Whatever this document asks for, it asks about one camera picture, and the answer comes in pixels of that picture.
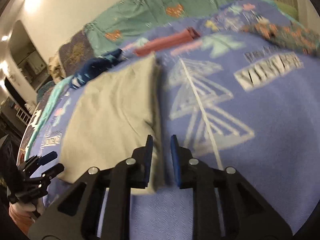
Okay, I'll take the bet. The beige shirt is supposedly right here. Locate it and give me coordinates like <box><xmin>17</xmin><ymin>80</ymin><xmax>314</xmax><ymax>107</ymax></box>
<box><xmin>59</xmin><ymin>53</ymin><xmax>164</xmax><ymax>194</ymax></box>

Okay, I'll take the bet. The left peach quilted sleeve forearm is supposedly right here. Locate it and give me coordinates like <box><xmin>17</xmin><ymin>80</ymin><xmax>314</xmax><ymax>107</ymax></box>
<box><xmin>9</xmin><ymin>207</ymin><xmax>35</xmax><ymax>235</ymax></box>

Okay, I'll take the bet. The left white-gloved hand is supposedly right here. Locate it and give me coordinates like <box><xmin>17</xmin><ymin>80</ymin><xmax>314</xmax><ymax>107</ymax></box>
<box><xmin>10</xmin><ymin>198</ymin><xmax>45</xmax><ymax>215</ymax></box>

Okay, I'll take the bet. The purple patterned bedspread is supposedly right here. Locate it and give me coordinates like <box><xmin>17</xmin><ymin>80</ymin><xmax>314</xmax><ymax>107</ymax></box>
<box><xmin>25</xmin><ymin>0</ymin><xmax>319</xmax><ymax>239</ymax></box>

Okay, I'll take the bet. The navy star-print garment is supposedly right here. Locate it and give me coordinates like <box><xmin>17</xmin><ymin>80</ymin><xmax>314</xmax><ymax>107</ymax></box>
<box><xmin>69</xmin><ymin>49</ymin><xmax>123</xmax><ymax>89</ymax></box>

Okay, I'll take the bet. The dark tree-print pillow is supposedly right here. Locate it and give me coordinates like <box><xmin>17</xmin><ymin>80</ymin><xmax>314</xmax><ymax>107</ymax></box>
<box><xmin>58</xmin><ymin>30</ymin><xmax>94</xmax><ymax>77</ymax></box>

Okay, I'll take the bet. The teal heart-print sheet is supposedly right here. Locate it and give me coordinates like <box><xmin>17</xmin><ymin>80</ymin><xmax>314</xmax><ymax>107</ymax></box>
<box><xmin>84</xmin><ymin>0</ymin><xmax>233</xmax><ymax>56</ymax></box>

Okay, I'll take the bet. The folded pink cloth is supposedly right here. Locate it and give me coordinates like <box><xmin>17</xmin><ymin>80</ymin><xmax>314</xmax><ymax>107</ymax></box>
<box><xmin>134</xmin><ymin>27</ymin><xmax>201</xmax><ymax>56</ymax></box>

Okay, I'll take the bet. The multicolour patterned folded garment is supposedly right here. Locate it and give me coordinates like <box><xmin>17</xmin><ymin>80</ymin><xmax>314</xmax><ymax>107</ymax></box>
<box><xmin>241</xmin><ymin>22</ymin><xmax>319</xmax><ymax>58</ymax></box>

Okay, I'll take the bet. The green pillow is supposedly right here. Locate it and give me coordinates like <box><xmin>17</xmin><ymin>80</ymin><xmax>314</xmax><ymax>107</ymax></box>
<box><xmin>274</xmin><ymin>1</ymin><xmax>298</xmax><ymax>22</ymax></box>

